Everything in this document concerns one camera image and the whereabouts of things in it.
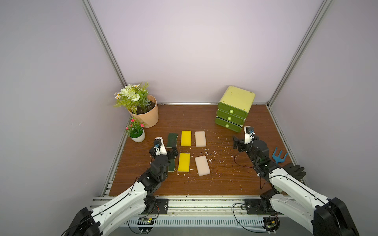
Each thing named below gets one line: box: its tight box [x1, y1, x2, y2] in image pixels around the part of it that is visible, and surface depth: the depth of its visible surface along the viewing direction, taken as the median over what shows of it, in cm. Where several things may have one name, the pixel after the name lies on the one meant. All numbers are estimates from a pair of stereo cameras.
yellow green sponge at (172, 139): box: [167, 132, 179, 148], surface depth 100 cm
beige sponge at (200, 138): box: [194, 130, 207, 148], surface depth 99 cm
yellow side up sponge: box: [180, 130, 192, 147], surface depth 100 cm
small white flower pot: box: [128, 126, 146, 143], surface depth 96 cm
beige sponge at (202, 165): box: [194, 155, 211, 177], surface depth 88 cm
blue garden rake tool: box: [272, 147, 289, 164], surface depth 92 cm
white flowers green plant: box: [113, 81, 152, 115], surface depth 85 cm
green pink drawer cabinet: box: [215, 85, 256, 133], surface depth 96 cm
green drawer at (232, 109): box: [217, 101, 248, 119], surface depth 92 cm
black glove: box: [282, 162, 307, 181], surface depth 85 cm
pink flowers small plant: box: [125, 117, 145, 139], surface depth 94 cm
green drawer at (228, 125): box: [215, 117, 243, 133], surface depth 103 cm
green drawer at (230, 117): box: [216, 110, 246, 126], surface depth 97 cm
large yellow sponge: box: [178, 152, 191, 173], surface depth 90 cm
